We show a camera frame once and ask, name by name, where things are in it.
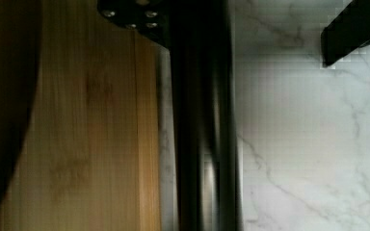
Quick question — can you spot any wooden drawer front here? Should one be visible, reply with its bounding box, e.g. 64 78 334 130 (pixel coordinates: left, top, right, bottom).
0 0 161 231

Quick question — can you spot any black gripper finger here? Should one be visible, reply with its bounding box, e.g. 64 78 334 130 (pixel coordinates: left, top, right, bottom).
321 0 370 66

